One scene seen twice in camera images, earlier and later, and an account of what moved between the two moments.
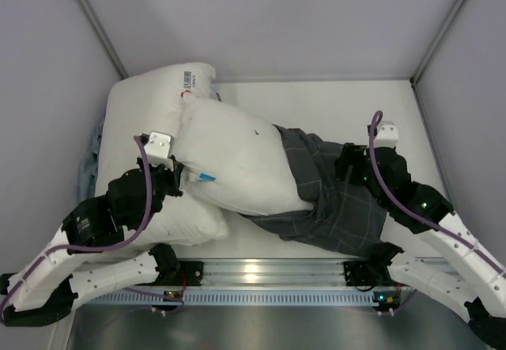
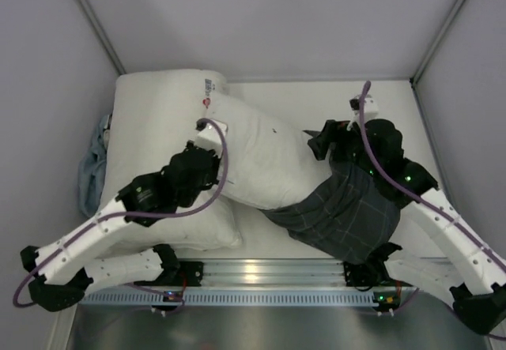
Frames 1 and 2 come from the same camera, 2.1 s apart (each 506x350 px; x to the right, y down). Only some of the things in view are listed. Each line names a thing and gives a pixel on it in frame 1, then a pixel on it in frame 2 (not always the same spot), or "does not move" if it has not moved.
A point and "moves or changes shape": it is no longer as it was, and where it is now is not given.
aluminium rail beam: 275,273 does not move
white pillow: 236,161 moves or changes shape
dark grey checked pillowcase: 345,216 moves or changes shape
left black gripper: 174,174 to 206,154
